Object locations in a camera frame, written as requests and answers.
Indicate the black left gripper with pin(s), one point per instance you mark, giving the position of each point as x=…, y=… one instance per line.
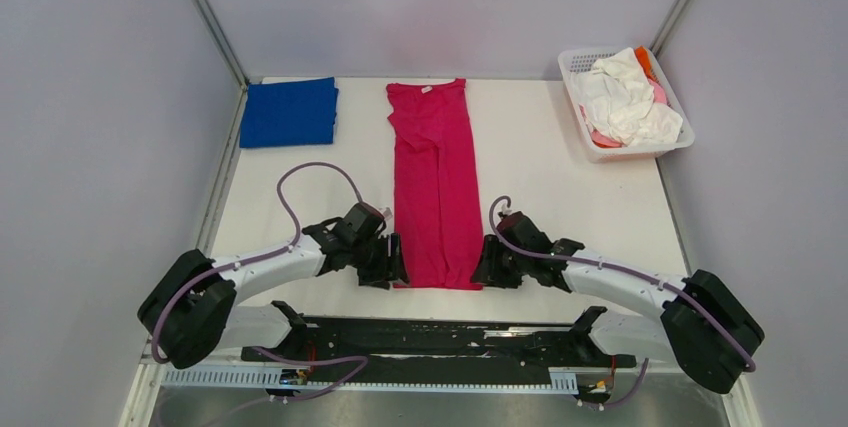
x=390, y=268

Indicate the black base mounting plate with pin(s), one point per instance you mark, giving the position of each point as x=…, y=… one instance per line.
x=430, y=351

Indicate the orange t-shirt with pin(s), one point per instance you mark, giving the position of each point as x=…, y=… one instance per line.
x=644, y=60

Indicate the white slotted cable duct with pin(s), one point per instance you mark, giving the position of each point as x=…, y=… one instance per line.
x=269, y=377

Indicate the white plastic laundry basket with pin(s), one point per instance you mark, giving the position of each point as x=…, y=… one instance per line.
x=578, y=60

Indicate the folded blue t-shirt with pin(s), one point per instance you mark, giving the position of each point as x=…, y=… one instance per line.
x=287, y=114

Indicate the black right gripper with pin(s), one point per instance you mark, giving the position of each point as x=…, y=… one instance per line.
x=488, y=273

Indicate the white crumpled t-shirt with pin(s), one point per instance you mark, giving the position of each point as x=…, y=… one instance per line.
x=619, y=102

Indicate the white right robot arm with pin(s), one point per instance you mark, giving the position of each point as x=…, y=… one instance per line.
x=692, y=321

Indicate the metal corner wall strip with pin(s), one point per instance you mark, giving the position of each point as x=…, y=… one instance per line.
x=223, y=45

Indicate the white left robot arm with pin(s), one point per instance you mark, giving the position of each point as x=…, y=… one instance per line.
x=199, y=307

